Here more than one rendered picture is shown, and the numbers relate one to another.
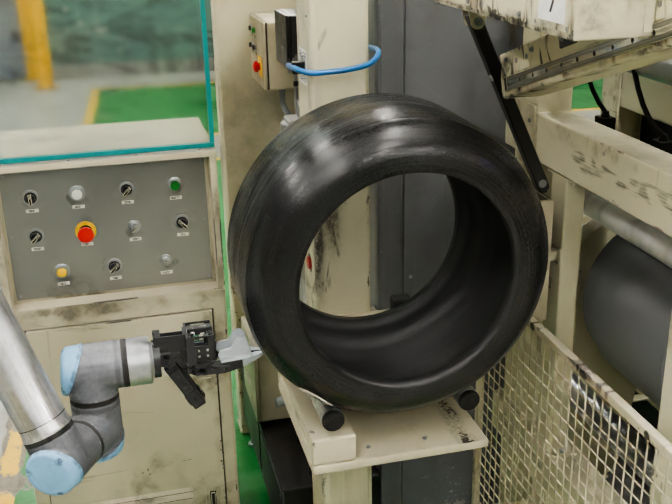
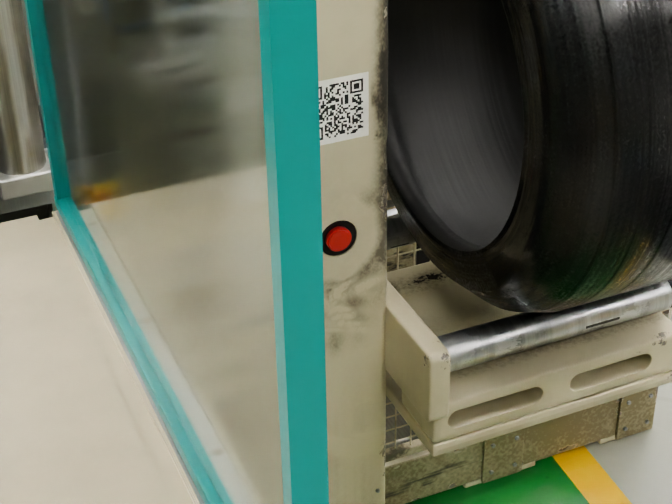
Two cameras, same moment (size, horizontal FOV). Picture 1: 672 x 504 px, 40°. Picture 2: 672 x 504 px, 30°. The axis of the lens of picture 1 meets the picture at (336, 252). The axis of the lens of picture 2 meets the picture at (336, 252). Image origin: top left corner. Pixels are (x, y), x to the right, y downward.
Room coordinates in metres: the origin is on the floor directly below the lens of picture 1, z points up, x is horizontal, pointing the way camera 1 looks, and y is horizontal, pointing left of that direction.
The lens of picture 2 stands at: (2.19, 1.25, 1.80)
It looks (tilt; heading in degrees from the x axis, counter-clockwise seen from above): 32 degrees down; 261
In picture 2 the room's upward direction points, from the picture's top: 1 degrees counter-clockwise
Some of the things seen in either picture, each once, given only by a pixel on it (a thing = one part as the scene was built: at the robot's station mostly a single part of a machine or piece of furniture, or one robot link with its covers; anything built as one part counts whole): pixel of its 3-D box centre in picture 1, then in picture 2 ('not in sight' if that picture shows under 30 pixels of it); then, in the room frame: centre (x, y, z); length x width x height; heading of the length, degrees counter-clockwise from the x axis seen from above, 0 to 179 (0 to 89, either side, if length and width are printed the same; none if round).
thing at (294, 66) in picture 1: (332, 61); not in sight; (2.00, 0.00, 1.52); 0.19 x 0.19 x 0.06; 14
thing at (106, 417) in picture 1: (95, 425); not in sight; (1.51, 0.46, 0.93); 0.12 x 0.09 x 0.12; 168
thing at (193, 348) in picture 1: (185, 351); not in sight; (1.57, 0.29, 1.05); 0.12 x 0.08 x 0.09; 104
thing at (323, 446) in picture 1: (314, 405); (544, 367); (1.73, 0.05, 0.84); 0.36 x 0.09 x 0.06; 14
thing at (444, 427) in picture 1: (377, 411); (487, 332); (1.76, -0.08, 0.80); 0.37 x 0.36 x 0.02; 104
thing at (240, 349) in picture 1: (242, 349); not in sight; (1.58, 0.18, 1.04); 0.09 x 0.03 x 0.06; 104
